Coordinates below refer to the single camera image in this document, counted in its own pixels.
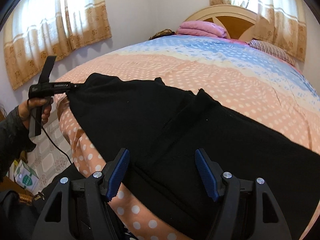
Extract beige curtain side window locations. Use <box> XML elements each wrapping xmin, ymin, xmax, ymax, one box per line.
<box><xmin>3</xmin><ymin>0</ymin><xmax>112</xmax><ymax>90</ymax></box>

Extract brown patterned cushion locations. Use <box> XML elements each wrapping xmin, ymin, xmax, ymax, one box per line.
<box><xmin>149</xmin><ymin>29</ymin><xmax>176</xmax><ymax>40</ymax></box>

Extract beige curtain behind headboard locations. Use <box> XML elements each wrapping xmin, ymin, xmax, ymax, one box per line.
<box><xmin>209</xmin><ymin>0</ymin><xmax>307</xmax><ymax>62</ymax></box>

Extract black pants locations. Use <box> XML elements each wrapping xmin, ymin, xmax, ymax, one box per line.
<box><xmin>67</xmin><ymin>74</ymin><xmax>319</xmax><ymax>239</ymax></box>

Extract cream wooden headboard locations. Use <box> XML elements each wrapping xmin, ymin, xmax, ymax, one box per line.
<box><xmin>186</xmin><ymin>4</ymin><xmax>257</xmax><ymax>42</ymax></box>

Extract folded pink blanket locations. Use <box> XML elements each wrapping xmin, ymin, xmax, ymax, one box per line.
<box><xmin>176</xmin><ymin>21</ymin><xmax>227</xmax><ymax>38</ymax></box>

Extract striped pillow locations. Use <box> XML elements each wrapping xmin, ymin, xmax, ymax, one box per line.
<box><xmin>248</xmin><ymin>40</ymin><xmax>296</xmax><ymax>67</ymax></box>

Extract polka dot bedspread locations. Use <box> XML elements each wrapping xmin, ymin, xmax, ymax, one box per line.
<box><xmin>53</xmin><ymin>34</ymin><xmax>320</xmax><ymax>240</ymax></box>

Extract white green cardboard box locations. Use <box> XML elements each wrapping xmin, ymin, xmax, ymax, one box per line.
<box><xmin>14</xmin><ymin>160</ymin><xmax>40</xmax><ymax>194</ymax></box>

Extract left forearm dark sleeve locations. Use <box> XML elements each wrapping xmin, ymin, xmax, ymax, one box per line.
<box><xmin>0</xmin><ymin>107</ymin><xmax>36</xmax><ymax>181</ymax></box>

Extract person's left hand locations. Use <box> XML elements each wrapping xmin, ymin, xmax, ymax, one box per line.
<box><xmin>18</xmin><ymin>98</ymin><xmax>53</xmax><ymax>129</ymax></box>

